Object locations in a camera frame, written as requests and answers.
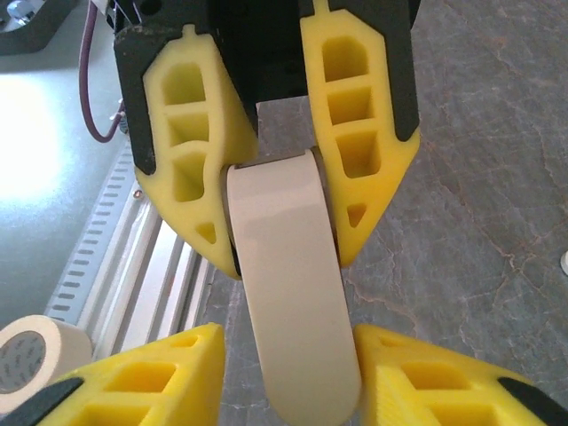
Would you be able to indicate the masking tape roll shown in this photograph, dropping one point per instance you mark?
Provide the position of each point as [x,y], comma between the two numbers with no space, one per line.
[53,346]

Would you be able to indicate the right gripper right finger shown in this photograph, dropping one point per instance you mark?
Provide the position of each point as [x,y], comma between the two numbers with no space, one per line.
[381,390]

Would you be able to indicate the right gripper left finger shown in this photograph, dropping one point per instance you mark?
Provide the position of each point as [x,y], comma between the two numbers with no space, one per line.
[208,381]

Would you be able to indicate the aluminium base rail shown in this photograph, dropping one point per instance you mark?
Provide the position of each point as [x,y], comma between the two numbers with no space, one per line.
[146,275]

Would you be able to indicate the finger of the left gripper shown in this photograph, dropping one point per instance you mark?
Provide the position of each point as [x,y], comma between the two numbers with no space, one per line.
[317,111]
[222,133]

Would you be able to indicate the black rounded block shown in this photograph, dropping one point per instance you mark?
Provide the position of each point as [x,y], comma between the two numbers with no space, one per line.
[26,31]

